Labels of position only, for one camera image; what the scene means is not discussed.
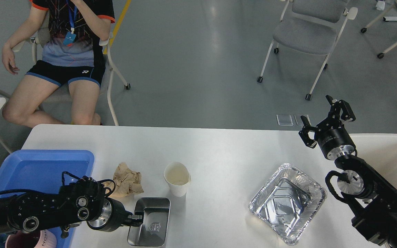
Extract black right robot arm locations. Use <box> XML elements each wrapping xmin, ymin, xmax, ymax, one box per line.
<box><xmin>299</xmin><ymin>95</ymin><xmax>397</xmax><ymax>248</ymax></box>

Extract crumpled brown paper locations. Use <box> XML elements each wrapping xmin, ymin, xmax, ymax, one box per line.
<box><xmin>111</xmin><ymin>162</ymin><xmax>144</xmax><ymax>198</ymax></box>

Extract white paper cup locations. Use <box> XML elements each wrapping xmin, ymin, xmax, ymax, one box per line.
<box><xmin>163</xmin><ymin>162</ymin><xmax>191</xmax><ymax>197</ymax></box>

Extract aluminium foil tray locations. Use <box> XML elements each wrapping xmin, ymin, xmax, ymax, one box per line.
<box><xmin>248</xmin><ymin>163</ymin><xmax>327</xmax><ymax>246</ymax></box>

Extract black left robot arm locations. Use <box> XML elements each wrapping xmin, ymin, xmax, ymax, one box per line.
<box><xmin>0</xmin><ymin>176</ymin><xmax>144</xmax><ymax>239</ymax></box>

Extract white plastic bin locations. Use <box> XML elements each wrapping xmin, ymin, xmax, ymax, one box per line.
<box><xmin>351</xmin><ymin>134</ymin><xmax>397</xmax><ymax>189</ymax></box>

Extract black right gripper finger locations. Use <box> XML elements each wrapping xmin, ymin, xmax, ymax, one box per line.
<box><xmin>299</xmin><ymin>116</ymin><xmax>319</xmax><ymax>149</ymax></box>
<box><xmin>325</xmin><ymin>95</ymin><xmax>356</xmax><ymax>126</ymax></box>

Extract blue plastic tray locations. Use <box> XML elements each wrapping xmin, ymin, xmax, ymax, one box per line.
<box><xmin>0</xmin><ymin>149</ymin><xmax>95</xmax><ymax>248</ymax></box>

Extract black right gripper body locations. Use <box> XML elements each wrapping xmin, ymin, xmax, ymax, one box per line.
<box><xmin>318</xmin><ymin>127</ymin><xmax>356</xmax><ymax>160</ymax></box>

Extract grey chair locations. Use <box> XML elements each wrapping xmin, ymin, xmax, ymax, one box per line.
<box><xmin>256</xmin><ymin>0</ymin><xmax>358</xmax><ymax>101</ymax></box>
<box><xmin>12</xmin><ymin>12</ymin><xmax>131</xmax><ymax>126</ymax></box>

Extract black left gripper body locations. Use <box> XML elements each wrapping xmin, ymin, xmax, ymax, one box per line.
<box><xmin>87</xmin><ymin>198</ymin><xmax>131</xmax><ymax>232</ymax></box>

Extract grey chair right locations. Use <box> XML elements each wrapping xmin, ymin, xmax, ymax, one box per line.
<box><xmin>256</xmin><ymin>0</ymin><xmax>358</xmax><ymax>101</ymax></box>

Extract pink mug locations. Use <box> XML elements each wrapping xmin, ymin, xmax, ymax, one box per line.
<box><xmin>5</xmin><ymin>230</ymin><xmax>57</xmax><ymax>248</ymax></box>

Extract person in patterned shirt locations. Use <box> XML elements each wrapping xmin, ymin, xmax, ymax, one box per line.
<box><xmin>2</xmin><ymin>0</ymin><xmax>115</xmax><ymax>128</ymax></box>

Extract grey chair left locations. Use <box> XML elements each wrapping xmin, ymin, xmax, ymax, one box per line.
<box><xmin>12</xmin><ymin>12</ymin><xmax>131</xmax><ymax>126</ymax></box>

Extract stainless steel rectangular tray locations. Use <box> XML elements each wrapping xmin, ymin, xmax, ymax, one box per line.
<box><xmin>128</xmin><ymin>197</ymin><xmax>171</xmax><ymax>248</ymax></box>

